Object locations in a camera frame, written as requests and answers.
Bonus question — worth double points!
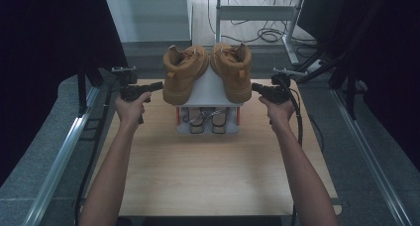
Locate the aluminium rail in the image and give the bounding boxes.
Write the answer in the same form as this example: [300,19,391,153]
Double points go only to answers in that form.
[331,88,414,226]
[23,86,100,226]

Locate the right hand-held gripper cable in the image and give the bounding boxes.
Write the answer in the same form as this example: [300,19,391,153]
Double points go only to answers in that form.
[278,75,305,226]

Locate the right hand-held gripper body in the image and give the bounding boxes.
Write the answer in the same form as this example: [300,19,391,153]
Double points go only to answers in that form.
[267,67,308,105]

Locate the white two-tier shoe rack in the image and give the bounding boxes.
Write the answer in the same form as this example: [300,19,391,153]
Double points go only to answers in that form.
[174,65,246,136]

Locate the person's left hand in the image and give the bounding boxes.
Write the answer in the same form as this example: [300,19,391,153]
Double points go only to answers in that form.
[114,91,153,128]

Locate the black curtain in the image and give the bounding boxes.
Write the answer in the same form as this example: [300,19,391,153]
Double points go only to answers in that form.
[330,0,420,170]
[0,0,128,187]

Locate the black floor cables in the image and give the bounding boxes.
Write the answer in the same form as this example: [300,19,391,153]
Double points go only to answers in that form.
[207,0,318,51]

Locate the white metal desk frame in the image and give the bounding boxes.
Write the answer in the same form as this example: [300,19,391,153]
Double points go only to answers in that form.
[213,0,306,66]

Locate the person's right hand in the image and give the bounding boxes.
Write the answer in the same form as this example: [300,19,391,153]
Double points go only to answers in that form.
[258,96,296,132]

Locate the white cabinet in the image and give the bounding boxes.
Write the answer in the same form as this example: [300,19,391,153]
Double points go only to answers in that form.
[104,0,193,44]

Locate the black metal stand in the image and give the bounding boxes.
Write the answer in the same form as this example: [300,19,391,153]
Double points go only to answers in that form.
[77,61,103,117]

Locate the black tripod stand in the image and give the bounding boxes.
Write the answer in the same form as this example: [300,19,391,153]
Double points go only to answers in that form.
[285,37,365,121]

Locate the white power strip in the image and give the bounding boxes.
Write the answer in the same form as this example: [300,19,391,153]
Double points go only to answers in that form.
[306,58,324,73]

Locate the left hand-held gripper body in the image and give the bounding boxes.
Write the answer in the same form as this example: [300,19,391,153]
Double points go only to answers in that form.
[111,65,148,103]

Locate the tan suede boot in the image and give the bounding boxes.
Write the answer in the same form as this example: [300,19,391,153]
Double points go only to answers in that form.
[210,42,253,104]
[161,45,210,106]

